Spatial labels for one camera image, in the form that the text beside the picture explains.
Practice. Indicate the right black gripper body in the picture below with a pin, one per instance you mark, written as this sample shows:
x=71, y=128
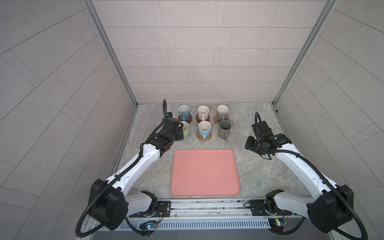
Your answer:
x=254, y=144

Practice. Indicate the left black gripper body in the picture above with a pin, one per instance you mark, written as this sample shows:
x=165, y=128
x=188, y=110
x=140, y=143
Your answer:
x=178, y=135

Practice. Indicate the white mug green handle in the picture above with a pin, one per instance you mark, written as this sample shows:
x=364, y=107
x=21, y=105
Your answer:
x=186, y=129

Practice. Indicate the blue floral mug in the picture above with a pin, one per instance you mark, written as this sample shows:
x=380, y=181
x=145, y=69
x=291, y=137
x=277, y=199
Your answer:
x=184, y=112

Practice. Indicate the rattan woven round coaster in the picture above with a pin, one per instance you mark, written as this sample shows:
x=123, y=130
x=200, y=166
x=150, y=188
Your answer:
x=200, y=138

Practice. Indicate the white mug blue handle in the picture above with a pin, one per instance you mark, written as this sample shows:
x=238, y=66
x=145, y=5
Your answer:
x=204, y=128

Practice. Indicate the white mug pink handle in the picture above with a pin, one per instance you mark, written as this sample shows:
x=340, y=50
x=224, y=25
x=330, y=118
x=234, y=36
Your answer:
x=203, y=113

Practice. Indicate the dark grey mug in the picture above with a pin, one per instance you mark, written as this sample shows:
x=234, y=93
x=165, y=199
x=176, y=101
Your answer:
x=224, y=129

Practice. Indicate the white mug grey handle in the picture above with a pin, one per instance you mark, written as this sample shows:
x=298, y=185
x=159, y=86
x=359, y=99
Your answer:
x=222, y=112

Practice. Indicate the cork paw print coaster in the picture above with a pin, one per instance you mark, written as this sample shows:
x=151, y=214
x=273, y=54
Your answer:
x=217, y=121

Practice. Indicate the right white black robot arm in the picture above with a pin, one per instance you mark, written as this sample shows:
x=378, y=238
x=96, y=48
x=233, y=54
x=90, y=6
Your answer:
x=329, y=206

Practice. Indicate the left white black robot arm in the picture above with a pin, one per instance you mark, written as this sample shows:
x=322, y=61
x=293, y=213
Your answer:
x=108, y=206

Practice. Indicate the pink rectangular tray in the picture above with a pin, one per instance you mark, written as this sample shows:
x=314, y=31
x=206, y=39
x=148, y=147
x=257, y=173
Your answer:
x=198, y=173

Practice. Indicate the right circuit board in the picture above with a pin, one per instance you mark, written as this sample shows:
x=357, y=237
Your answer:
x=277, y=225

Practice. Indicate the circuit board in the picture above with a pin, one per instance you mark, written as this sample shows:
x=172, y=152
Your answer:
x=277, y=225
x=148, y=226

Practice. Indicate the left circuit board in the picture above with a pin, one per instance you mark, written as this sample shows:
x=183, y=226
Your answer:
x=148, y=226

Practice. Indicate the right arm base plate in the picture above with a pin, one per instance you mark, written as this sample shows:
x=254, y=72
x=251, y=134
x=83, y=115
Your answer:
x=260, y=208

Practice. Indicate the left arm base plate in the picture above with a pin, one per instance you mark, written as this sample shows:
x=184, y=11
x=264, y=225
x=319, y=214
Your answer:
x=156, y=210

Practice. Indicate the aluminium mounting rail frame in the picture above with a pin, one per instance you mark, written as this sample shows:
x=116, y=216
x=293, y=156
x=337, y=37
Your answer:
x=205, y=214

